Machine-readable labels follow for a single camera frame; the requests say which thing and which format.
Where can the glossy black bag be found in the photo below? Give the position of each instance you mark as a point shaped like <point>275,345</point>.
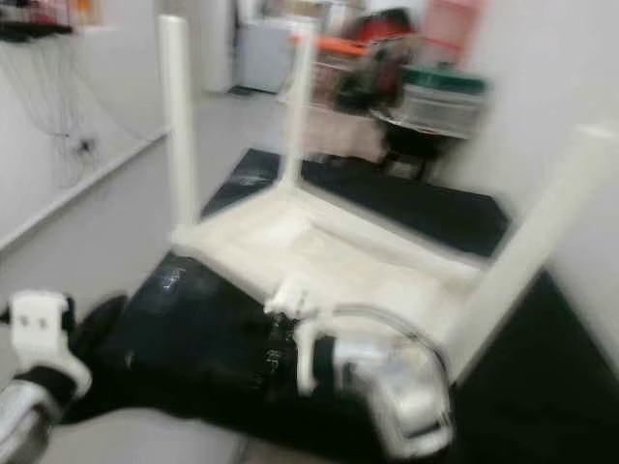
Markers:
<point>372,77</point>

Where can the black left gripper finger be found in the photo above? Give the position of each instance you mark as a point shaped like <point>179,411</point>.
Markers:
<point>111,315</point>

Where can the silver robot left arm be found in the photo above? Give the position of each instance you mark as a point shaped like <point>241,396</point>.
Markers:
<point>34,425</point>

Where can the beige cloth covered table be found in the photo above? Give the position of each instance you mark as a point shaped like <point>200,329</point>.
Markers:
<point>338,135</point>

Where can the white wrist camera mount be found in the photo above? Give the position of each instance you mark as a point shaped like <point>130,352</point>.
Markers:
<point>44,329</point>
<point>290,295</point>

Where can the white appliance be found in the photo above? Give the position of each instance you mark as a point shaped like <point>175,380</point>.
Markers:
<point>263,58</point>

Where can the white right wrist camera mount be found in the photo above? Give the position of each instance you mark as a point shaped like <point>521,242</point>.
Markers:
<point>290,295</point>

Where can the green pot lid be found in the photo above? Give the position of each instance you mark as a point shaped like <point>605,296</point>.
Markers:
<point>445,77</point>

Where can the clear plastic storage container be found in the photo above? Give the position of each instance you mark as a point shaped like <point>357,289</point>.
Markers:
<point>440,111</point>

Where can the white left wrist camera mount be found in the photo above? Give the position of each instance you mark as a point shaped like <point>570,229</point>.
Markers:
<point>44,329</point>

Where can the black wok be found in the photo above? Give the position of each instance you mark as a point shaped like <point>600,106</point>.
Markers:
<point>406,135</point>

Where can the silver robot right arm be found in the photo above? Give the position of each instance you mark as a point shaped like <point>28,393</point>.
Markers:
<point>406,387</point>

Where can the black tablecloth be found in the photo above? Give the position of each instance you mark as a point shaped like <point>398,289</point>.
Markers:
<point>184,367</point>

